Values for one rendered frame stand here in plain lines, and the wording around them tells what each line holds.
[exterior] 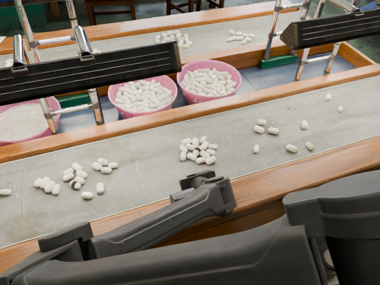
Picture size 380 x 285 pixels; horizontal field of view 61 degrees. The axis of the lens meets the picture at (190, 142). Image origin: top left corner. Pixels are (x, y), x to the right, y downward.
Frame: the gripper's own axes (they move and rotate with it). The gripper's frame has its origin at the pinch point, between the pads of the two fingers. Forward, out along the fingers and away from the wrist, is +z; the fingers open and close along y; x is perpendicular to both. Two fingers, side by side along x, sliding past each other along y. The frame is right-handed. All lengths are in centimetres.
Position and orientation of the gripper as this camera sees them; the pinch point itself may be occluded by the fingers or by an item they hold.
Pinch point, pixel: (189, 180)
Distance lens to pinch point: 96.5
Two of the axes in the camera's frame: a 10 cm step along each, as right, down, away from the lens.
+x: 2.0, 9.7, 1.4
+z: -3.0, -0.8, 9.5
